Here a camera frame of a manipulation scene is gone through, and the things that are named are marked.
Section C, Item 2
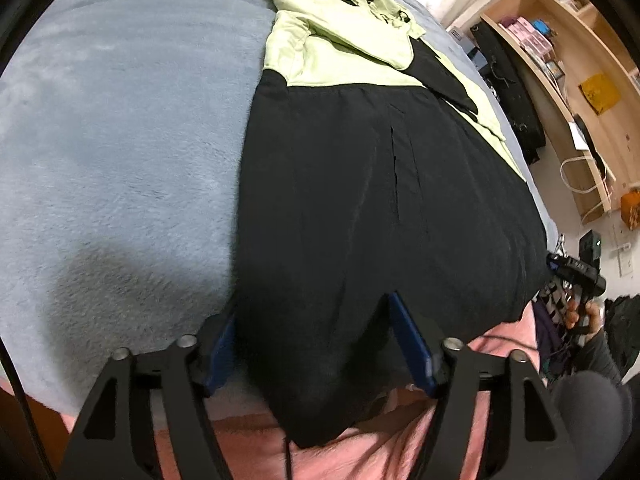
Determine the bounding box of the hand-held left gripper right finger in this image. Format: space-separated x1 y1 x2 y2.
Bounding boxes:
385 291 583 480

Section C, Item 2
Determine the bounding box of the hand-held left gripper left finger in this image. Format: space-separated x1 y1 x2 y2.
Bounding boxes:
60 300 238 480

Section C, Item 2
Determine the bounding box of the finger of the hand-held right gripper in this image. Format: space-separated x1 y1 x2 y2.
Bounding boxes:
546 254 577 276

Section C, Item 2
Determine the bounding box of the green and black hooded jacket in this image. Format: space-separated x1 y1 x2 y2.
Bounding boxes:
234 0 551 448

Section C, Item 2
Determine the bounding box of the person's right forearm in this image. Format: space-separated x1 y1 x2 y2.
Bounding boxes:
552 330 634 480

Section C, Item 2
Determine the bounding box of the person's right hand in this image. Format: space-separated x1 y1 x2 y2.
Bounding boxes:
563 295 607 337

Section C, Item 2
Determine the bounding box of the black white patterned cloth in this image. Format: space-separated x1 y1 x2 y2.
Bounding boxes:
532 280 572 312

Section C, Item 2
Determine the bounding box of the orange box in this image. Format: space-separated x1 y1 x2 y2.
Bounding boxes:
620 191 640 232

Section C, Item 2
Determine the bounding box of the white paper sheet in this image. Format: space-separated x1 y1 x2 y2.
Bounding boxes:
569 120 593 152

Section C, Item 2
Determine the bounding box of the pink cloth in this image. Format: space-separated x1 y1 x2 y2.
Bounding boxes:
60 305 545 480

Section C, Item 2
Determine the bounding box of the yellow paper bag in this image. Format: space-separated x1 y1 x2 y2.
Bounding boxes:
579 74 619 117

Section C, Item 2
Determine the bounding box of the black bag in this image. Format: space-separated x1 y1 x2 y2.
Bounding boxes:
470 22 547 164

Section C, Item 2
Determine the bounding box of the bed with blue sheet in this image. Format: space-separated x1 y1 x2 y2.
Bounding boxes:
0 0 560 416

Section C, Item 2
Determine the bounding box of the wooden shelf unit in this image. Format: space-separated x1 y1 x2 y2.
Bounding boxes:
447 0 640 222

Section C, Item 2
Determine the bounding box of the stack of pink boxes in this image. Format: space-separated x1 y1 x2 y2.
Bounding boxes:
505 16 557 59

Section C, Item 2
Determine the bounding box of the white wall socket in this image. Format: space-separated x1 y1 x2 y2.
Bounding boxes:
612 225 634 279

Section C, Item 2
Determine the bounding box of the white cable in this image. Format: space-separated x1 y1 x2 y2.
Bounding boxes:
560 155 617 224

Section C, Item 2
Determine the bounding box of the black cable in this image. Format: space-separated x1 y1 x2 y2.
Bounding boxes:
0 337 57 480

